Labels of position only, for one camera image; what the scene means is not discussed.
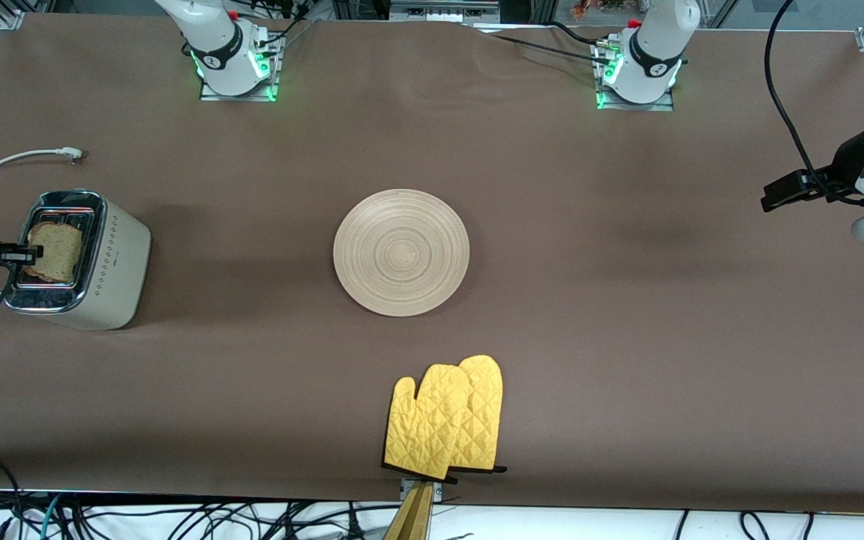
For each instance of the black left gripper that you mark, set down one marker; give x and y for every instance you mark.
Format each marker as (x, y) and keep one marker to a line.
(844, 164)

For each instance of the slice of brown bread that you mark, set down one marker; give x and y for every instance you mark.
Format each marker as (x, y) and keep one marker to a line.
(58, 251)

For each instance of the round wooden plate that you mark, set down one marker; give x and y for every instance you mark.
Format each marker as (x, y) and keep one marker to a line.
(402, 255)

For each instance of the cream and chrome toaster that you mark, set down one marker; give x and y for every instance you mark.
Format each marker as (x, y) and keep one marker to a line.
(121, 262)

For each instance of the brown table cover sheet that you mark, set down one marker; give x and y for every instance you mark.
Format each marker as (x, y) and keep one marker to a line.
(432, 150)

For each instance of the yellow quilted oven mitt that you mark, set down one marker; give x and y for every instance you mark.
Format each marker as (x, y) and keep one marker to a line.
(424, 427)
(486, 405)

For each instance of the grey device behind table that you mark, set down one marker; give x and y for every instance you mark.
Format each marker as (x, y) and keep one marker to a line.
(443, 9)

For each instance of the wooden beam under table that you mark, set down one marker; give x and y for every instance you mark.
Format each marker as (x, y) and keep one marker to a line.
(411, 521)

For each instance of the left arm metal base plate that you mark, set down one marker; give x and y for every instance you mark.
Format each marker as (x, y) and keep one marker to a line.
(638, 106)

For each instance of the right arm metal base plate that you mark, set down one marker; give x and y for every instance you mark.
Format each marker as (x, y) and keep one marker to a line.
(276, 71)

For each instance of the small metal bracket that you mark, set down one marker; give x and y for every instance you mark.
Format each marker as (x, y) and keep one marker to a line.
(439, 491)

